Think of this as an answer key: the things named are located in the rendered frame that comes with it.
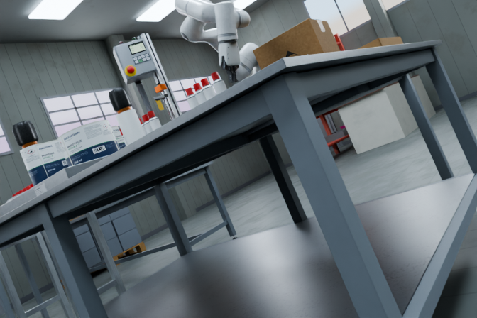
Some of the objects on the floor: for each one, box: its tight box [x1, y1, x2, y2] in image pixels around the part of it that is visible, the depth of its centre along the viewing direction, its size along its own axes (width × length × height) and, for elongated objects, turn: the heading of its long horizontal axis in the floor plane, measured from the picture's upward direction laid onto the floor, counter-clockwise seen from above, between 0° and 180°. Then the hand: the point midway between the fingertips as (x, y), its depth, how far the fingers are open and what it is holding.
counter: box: [336, 74, 436, 154], centre depth 814 cm, size 83×251×86 cm, turn 60°
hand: (232, 78), depth 194 cm, fingers closed
